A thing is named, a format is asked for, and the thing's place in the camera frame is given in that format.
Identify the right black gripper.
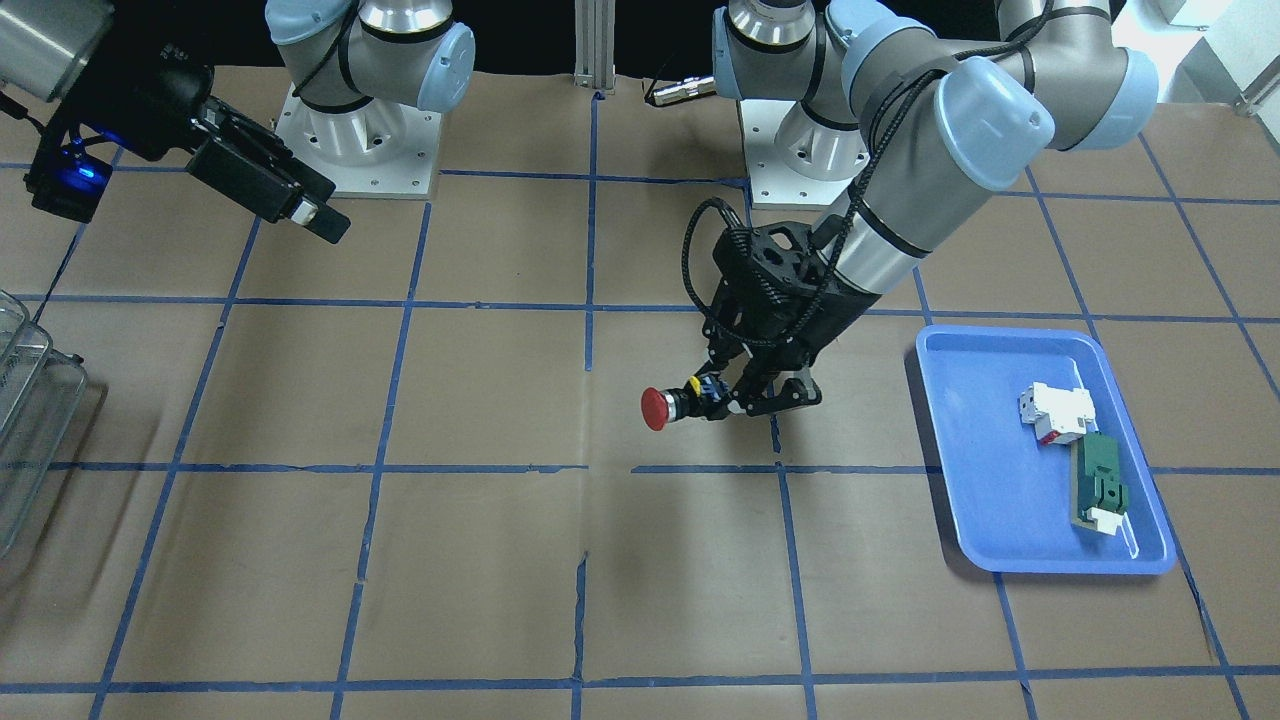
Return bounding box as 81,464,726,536
50,45,351,243

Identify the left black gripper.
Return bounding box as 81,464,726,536
700,222,881,421

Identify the red emergency stop button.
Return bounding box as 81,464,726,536
640,372,732,430

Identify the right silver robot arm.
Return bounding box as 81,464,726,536
3,1,476,243

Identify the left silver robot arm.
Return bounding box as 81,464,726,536
640,1,1160,430

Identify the blue plastic tray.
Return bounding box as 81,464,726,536
915,324,1176,575

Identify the white circuit breaker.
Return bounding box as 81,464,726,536
1018,382,1096,446

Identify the green relay module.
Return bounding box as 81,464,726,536
1070,430,1130,536

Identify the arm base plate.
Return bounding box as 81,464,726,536
739,99,870,210
275,87,445,200

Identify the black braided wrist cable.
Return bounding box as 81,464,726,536
682,40,961,346

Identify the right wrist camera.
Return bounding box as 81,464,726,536
24,120,114,223

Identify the wire mesh shelf rack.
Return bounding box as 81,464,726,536
1,292,88,556

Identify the aluminium frame post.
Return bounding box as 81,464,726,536
573,0,617,95

